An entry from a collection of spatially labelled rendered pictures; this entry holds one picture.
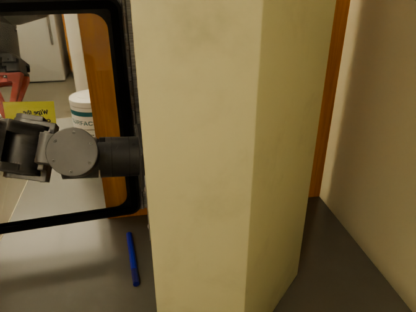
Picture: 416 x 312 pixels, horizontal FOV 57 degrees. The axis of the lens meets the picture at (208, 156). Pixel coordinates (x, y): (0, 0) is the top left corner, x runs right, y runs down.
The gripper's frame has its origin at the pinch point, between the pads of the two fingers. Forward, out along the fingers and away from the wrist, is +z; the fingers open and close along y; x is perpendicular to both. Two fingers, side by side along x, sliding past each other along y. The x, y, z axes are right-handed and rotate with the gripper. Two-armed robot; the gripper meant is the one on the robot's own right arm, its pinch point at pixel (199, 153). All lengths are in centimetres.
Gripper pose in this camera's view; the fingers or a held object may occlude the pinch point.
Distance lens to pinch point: 57.4
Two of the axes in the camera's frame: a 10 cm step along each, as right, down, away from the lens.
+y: -2.3, -4.2, 8.7
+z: 9.7, -0.4, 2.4
